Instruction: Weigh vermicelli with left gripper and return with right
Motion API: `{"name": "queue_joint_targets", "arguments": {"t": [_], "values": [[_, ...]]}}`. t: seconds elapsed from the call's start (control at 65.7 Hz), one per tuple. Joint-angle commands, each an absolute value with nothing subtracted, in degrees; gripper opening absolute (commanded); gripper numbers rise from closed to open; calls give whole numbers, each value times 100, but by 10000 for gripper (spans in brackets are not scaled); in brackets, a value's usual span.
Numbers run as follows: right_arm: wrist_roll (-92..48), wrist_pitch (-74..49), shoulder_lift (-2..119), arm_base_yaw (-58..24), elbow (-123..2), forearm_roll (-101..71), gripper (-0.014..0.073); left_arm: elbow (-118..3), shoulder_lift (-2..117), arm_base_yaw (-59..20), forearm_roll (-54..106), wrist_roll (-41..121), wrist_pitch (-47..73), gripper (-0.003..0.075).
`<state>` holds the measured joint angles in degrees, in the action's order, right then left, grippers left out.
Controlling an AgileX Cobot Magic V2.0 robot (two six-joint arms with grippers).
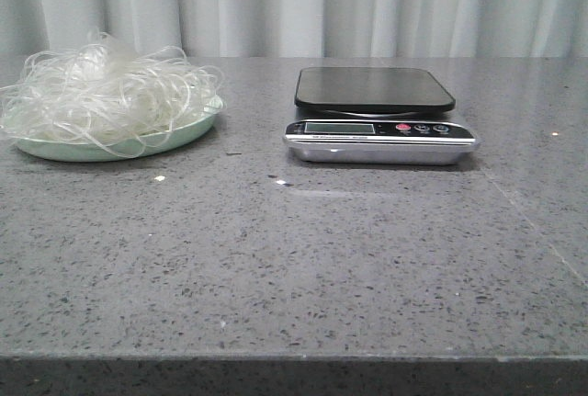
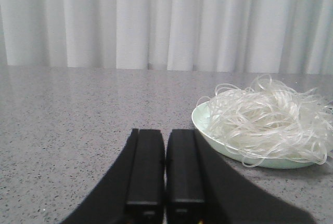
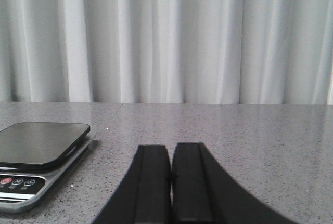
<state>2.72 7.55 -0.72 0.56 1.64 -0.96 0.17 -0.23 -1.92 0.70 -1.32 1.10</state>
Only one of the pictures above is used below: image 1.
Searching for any white vermicelli noodle bundle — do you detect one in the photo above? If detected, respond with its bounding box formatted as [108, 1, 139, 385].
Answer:
[1, 31, 223, 148]

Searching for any black silver kitchen scale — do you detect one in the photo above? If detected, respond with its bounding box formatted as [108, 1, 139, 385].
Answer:
[284, 66, 480, 165]

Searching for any light green round plate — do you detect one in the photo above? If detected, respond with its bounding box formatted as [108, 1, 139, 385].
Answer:
[15, 96, 225, 163]

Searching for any white pleated curtain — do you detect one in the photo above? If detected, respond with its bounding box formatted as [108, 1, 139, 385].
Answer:
[1, 0, 587, 57]

